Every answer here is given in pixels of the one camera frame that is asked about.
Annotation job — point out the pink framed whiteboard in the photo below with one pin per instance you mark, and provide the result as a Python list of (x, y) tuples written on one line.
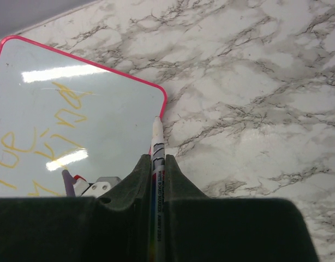
[(59, 111)]

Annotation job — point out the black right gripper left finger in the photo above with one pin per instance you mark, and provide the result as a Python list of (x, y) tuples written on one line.
[(112, 227)]

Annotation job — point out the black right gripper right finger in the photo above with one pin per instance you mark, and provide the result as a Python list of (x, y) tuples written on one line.
[(200, 228)]

